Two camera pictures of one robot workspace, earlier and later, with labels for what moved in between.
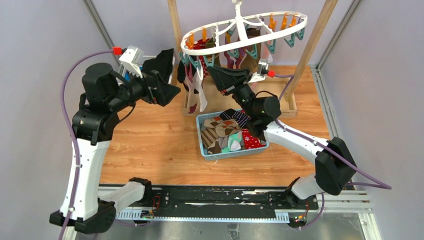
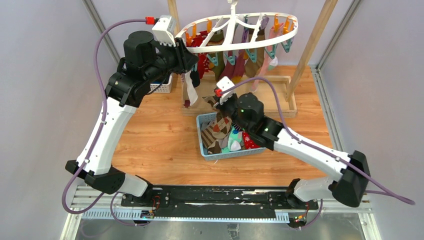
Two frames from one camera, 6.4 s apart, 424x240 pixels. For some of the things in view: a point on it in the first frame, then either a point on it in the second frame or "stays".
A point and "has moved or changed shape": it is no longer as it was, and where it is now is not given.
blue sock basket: (199, 119) stays
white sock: (197, 79) -> (192, 94)
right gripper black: (228, 81) -> (220, 107)
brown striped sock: (208, 136) stays
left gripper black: (166, 91) -> (185, 58)
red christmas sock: (250, 142) stays
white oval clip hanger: (242, 29) has moved or changed shape
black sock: (181, 74) -> (194, 76)
